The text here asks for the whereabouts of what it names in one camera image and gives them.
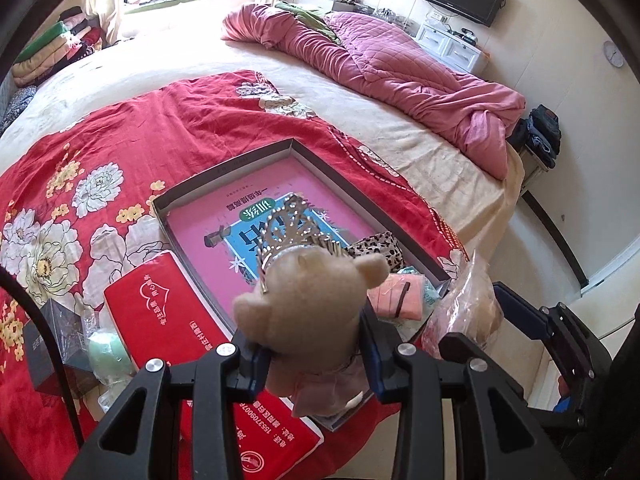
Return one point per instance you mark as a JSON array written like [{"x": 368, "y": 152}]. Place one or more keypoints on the pink cloth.
[{"x": 395, "y": 297}]

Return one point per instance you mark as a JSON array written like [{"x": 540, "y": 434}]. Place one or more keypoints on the bed with cream sheet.
[{"x": 350, "y": 110}]

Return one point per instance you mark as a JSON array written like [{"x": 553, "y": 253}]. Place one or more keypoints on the white cabinet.
[{"x": 450, "y": 50}]

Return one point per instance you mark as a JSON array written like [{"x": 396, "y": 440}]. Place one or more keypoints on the green cloth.
[{"x": 310, "y": 20}]

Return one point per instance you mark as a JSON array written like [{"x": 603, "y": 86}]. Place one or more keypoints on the dark gray box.
[{"x": 55, "y": 350}]

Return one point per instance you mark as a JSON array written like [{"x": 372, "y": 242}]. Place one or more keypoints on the pile of blue jeans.
[{"x": 540, "y": 132}]

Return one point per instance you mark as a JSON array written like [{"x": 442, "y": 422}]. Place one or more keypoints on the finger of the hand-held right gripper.
[
  {"x": 520, "y": 310},
  {"x": 572, "y": 375}
]

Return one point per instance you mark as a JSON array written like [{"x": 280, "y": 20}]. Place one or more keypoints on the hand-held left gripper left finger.
[{"x": 252, "y": 367}]

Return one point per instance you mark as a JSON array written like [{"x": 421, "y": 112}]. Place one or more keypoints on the shallow cardboard box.
[{"x": 225, "y": 165}]

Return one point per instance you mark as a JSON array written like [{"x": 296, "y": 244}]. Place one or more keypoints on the round wall clock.
[{"x": 614, "y": 54}]

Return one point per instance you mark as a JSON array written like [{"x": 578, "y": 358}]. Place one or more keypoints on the small tissue packet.
[{"x": 112, "y": 399}]

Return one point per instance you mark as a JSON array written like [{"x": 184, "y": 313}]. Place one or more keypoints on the red floral blanket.
[{"x": 150, "y": 125}]

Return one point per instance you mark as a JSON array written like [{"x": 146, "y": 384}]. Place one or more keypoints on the clear green tissue packet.
[{"x": 430, "y": 295}]

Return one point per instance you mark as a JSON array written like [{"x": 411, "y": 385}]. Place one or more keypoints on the leopard print pouch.
[{"x": 375, "y": 250}]

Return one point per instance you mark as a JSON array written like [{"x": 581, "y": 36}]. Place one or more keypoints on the red tissue pack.
[{"x": 150, "y": 300}]

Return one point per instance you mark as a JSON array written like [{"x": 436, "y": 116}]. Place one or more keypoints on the dark patterned pillow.
[{"x": 15, "y": 107}]

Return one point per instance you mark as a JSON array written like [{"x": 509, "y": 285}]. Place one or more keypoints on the silver tiara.
[{"x": 263, "y": 267}]

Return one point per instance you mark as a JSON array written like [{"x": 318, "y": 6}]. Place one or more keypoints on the cream curtain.
[{"x": 105, "y": 0}]

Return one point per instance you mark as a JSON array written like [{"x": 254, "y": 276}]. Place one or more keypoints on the cream teddy bear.
[{"x": 310, "y": 305}]

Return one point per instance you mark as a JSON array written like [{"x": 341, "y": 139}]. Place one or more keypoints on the light green ball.
[{"x": 107, "y": 355}]

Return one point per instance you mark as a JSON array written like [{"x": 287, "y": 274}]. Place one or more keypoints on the clear plastic bag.
[{"x": 465, "y": 305}]

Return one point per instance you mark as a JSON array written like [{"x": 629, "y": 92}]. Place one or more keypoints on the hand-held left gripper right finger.
[{"x": 374, "y": 360}]

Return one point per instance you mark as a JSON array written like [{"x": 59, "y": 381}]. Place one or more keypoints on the pink quilt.
[{"x": 400, "y": 70}]

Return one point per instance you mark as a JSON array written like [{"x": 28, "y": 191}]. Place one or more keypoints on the stack of folded clothes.
[{"x": 55, "y": 45}]

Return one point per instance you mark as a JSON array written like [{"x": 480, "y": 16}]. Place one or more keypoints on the pink book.
[{"x": 210, "y": 220}]

